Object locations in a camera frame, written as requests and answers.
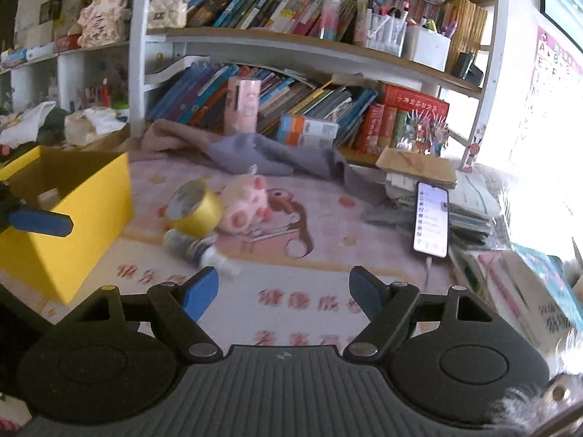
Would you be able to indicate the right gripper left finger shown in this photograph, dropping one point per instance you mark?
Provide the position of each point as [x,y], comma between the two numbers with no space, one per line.
[176,310]

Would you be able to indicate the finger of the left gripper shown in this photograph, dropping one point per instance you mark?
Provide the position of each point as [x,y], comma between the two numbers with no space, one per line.
[15,213]

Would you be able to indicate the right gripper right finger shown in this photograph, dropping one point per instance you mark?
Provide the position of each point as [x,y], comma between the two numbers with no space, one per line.
[389,308]

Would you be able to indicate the small blue labelled bottle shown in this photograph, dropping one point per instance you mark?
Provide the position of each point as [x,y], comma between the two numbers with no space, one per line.
[199,252]

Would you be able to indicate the yellow tape roll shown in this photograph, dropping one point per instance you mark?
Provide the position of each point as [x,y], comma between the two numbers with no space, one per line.
[194,209]

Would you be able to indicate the pink plush pig toy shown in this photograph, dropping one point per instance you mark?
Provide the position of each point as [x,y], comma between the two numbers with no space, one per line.
[245,203]

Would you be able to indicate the white charger cube in box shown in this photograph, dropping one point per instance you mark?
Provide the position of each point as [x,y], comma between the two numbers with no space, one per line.
[49,199]

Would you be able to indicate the yellow cardboard box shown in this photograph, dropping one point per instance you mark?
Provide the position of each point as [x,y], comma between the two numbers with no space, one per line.
[72,205]

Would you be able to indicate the smartphone with lit screen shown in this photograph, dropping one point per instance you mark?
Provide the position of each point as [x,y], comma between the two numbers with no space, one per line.
[432,221]

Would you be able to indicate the pile of clothes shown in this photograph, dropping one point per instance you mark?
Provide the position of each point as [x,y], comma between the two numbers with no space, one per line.
[48,125]

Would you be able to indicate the pink printed table mat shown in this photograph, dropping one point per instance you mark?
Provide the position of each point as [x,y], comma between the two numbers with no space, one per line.
[285,283]

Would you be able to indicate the brown cardboard envelope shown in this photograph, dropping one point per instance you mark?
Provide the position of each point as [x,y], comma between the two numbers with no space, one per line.
[424,168]

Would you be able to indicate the stack of papers and books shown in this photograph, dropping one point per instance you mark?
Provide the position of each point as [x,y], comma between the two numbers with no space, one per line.
[518,246]

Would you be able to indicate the white low side shelf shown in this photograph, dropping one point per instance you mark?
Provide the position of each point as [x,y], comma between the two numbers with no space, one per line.
[73,79]

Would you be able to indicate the purple grey cloth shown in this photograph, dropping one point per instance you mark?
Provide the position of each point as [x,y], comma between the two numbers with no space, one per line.
[237,154]

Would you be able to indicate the red book box set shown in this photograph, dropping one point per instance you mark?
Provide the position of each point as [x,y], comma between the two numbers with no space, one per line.
[405,119]

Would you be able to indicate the orange white blue box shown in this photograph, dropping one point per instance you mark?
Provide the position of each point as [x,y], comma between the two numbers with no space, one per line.
[295,130]

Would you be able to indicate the floral patterned gift bag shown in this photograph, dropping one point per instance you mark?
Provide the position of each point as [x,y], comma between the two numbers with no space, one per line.
[102,23]

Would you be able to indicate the pink carton box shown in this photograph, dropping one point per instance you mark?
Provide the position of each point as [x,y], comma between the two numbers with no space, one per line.
[241,106]

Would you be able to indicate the white bookshelf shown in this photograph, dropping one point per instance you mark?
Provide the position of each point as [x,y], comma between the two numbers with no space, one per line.
[318,59]

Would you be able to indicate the white quilted pearl handbag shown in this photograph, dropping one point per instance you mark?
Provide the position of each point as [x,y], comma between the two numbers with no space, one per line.
[167,14]

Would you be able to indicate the white pen holder box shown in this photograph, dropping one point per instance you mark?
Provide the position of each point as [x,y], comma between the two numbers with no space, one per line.
[426,47]

